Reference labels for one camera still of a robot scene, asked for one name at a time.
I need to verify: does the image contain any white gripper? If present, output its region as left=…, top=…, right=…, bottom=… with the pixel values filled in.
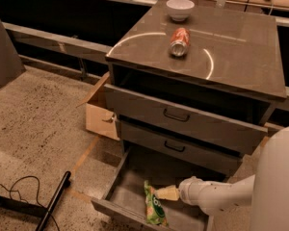
left=155, top=176, right=211, bottom=206

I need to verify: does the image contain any green rice chip bag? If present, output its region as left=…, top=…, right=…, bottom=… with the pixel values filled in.
left=144, top=180, right=168, bottom=226

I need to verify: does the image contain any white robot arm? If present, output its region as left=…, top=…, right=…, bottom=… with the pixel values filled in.
left=155, top=127, right=289, bottom=231

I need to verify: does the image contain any open bottom grey drawer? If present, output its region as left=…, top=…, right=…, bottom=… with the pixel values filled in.
left=92, top=146, right=224, bottom=231

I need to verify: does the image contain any middle grey drawer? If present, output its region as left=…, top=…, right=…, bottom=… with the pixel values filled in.
left=120, top=121, right=242, bottom=176

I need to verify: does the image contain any top grey drawer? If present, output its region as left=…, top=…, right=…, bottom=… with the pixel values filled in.
left=104, top=84, right=268, bottom=154

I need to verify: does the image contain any grey drawer cabinet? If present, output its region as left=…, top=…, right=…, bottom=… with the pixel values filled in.
left=104, top=0, right=287, bottom=177

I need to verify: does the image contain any cardboard box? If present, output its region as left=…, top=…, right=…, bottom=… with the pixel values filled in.
left=77, top=72, right=119, bottom=141

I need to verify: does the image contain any red soda can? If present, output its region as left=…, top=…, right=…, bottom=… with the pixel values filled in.
left=170, top=28, right=190, bottom=57

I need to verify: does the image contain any black metal floor stand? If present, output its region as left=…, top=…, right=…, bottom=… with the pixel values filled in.
left=0, top=171, right=71, bottom=231

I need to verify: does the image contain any white ceramic bowl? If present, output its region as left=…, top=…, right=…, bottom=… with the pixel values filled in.
left=166, top=0, right=195, bottom=21

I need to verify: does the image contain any grey angled panel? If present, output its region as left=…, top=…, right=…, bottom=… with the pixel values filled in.
left=0, top=19, right=26, bottom=89

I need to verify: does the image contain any black floor cable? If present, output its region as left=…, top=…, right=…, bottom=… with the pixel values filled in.
left=0, top=175, right=61, bottom=231

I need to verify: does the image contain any grey metal rail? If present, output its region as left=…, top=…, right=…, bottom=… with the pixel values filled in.
left=3, top=22, right=112, bottom=64

